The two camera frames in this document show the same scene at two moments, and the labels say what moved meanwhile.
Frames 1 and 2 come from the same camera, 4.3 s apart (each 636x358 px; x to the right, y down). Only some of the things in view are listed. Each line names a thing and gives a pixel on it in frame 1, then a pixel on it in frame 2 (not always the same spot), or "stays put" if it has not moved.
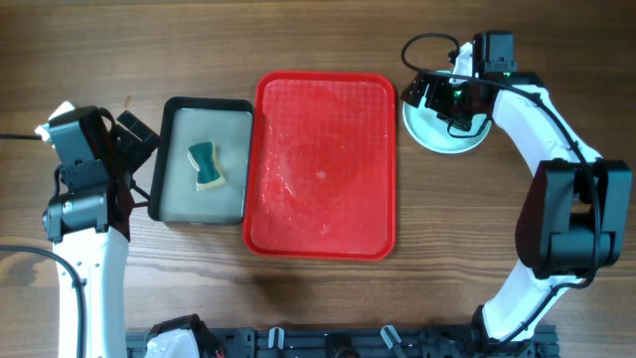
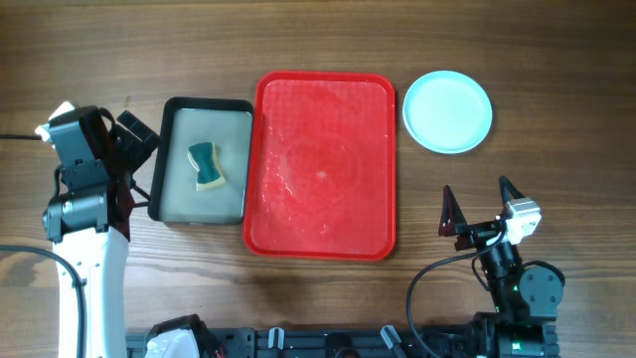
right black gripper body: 434,94 → 478,231
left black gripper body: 128,141 stays put
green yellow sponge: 207,158 stays put
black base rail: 366,342 stays put
